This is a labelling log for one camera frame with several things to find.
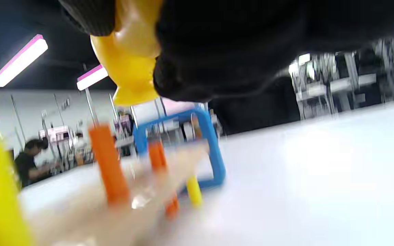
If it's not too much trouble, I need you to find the person's right hand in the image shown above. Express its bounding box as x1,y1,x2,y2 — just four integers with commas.
58,0,394,103

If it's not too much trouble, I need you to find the wooden rainbow hammer bench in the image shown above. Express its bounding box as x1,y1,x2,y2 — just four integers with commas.
19,108,226,246

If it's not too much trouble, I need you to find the yellow toy hammer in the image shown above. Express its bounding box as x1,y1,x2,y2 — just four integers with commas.
90,0,165,107

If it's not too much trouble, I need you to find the white work table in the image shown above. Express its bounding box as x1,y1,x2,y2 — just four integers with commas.
293,73,378,103

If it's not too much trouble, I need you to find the long ceiling light tube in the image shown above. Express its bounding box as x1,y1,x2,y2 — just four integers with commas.
0,34,49,87
77,64,109,91

